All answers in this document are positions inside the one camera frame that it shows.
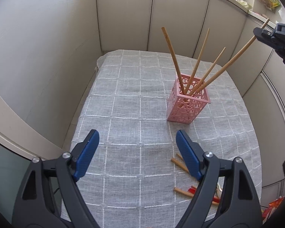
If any red chopstick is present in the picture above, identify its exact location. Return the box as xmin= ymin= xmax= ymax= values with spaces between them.
xmin=188 ymin=186 xmax=221 ymax=203

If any white spoon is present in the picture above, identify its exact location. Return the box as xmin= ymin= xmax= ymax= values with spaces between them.
xmin=216 ymin=183 xmax=222 ymax=199

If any pink perforated utensil holder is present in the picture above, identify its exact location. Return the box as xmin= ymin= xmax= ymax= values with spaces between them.
xmin=167 ymin=77 xmax=211 ymax=124

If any grey checked tablecloth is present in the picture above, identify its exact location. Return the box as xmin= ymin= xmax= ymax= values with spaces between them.
xmin=63 ymin=49 xmax=262 ymax=227

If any red plastic bag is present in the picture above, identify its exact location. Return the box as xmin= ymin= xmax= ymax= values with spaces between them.
xmin=262 ymin=196 xmax=284 ymax=224

